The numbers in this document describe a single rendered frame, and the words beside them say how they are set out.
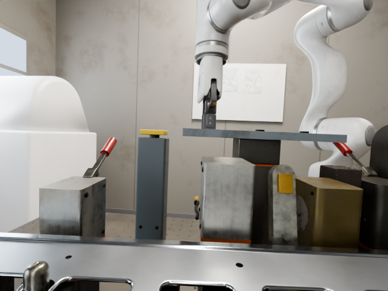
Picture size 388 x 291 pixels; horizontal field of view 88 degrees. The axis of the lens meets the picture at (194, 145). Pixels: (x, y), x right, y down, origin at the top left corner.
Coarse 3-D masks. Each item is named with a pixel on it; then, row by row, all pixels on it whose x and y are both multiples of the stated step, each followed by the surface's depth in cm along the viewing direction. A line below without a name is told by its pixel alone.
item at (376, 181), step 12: (372, 180) 38; (384, 180) 38; (372, 192) 35; (384, 192) 34; (372, 204) 35; (384, 204) 34; (372, 216) 35; (384, 216) 34; (360, 228) 38; (372, 228) 35; (384, 228) 34; (360, 240) 38; (372, 240) 35; (384, 240) 35
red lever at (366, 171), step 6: (336, 144) 52; (342, 144) 51; (342, 150) 50; (348, 150) 49; (348, 156) 48; (354, 156) 48; (354, 162) 46; (360, 162) 46; (360, 168) 44; (366, 168) 43; (366, 174) 43; (372, 174) 42
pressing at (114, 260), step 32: (0, 256) 24; (32, 256) 24; (64, 256) 24; (96, 256) 24; (128, 256) 25; (160, 256) 25; (192, 256) 25; (224, 256) 25; (256, 256) 26; (288, 256) 26; (320, 256) 26; (352, 256) 27; (384, 256) 27; (160, 288) 20; (256, 288) 20; (288, 288) 21; (320, 288) 21; (352, 288) 21; (384, 288) 21
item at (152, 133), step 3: (141, 129) 49; (144, 129) 49; (147, 129) 49; (141, 132) 49; (144, 132) 49; (147, 132) 49; (150, 132) 49; (153, 132) 49; (156, 132) 49; (159, 132) 49; (162, 132) 49; (165, 132) 51; (150, 135) 51; (153, 135) 51; (156, 135) 51
